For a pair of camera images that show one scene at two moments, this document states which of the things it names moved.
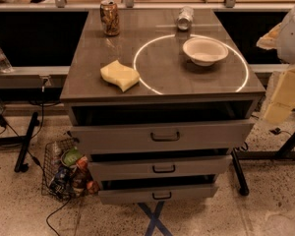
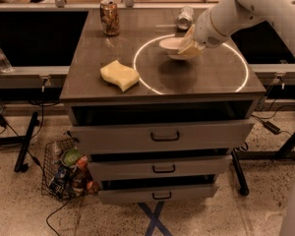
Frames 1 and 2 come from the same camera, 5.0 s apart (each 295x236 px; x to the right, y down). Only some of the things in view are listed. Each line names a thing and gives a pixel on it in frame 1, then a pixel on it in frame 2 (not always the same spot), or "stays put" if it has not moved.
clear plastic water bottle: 3,63 stays put
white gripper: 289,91 → 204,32
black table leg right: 286,151 stays put
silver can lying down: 185,18 stays put
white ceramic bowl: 205,51 → 172,46
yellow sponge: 121,75 stays put
